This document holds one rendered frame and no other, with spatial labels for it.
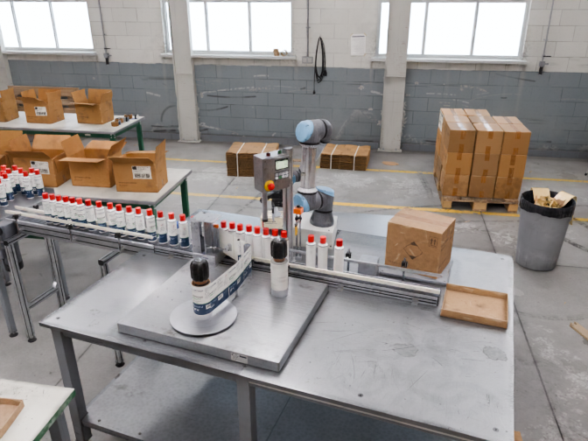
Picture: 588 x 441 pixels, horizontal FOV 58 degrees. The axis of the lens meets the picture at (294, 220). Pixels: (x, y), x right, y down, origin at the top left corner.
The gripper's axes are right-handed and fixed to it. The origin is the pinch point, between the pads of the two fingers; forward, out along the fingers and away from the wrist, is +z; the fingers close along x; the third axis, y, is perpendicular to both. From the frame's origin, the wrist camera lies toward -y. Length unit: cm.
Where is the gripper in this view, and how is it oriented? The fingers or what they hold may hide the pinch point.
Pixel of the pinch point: (273, 217)
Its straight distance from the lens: 344.7
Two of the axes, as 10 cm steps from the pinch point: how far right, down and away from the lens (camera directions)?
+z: 0.0, 9.2, 4.0
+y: 10.0, 0.3, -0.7
